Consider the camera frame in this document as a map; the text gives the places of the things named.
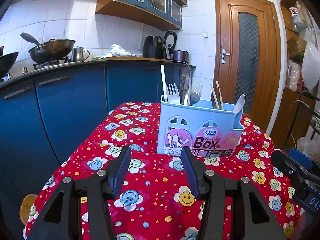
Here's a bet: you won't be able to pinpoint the wooden chopstick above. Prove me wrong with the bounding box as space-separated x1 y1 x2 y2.
216 81 225 111
210 84 220 110

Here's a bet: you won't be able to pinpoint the white plastic spoon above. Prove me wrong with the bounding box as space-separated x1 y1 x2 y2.
233 94 246 114

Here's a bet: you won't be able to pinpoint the white plastic fork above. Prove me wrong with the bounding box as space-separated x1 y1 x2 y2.
166 83 181 105

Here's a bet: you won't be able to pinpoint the metal fork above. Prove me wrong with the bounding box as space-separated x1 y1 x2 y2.
190 81 203 105

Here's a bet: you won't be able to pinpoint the white chopstick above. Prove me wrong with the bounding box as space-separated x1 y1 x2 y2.
160 64 168 102

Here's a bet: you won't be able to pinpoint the blue kitchen base cabinets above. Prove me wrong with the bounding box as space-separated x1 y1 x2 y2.
0 59 197 198

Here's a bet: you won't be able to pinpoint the black metal chair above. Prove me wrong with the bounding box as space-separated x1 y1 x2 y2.
281 90 319 151

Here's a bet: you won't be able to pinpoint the red smiley flower tablecloth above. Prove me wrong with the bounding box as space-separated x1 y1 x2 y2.
23 102 303 239

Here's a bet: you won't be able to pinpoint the light blue utensil holder box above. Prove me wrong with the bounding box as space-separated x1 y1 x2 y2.
157 98 245 158

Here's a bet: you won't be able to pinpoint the wooden shelf unit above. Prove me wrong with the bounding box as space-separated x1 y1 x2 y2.
270 0 319 148

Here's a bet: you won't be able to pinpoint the white plastic bag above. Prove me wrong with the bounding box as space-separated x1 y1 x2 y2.
302 41 320 89

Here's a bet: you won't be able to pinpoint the wooden door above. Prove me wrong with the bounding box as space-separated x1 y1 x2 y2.
214 0 281 131

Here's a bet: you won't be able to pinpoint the gas stove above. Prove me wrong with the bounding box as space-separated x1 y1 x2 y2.
33 57 70 70

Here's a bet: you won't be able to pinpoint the steel kettle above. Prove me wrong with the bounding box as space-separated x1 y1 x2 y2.
67 46 90 62

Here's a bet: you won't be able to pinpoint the dark rice cooker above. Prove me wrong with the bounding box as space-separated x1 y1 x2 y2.
169 50 190 63

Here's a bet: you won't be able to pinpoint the white cloth on counter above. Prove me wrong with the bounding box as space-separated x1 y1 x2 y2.
101 44 136 58

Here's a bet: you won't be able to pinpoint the steel wok on stove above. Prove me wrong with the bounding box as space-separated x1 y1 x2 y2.
20 33 76 63

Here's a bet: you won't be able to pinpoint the black air fryer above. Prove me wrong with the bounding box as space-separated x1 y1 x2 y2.
143 35 170 60

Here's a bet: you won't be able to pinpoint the black white round appliance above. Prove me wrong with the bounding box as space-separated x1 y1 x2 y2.
164 31 177 50

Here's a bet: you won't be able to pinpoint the black wok at left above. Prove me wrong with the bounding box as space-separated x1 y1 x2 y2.
0 46 19 78

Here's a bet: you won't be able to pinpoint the white power cable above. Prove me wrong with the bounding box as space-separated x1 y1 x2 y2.
170 60 193 77

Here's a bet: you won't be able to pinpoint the metal door handle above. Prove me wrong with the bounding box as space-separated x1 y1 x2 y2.
220 49 231 64

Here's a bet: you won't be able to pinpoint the blue wall cabinet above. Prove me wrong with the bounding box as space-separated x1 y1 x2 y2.
95 0 187 30

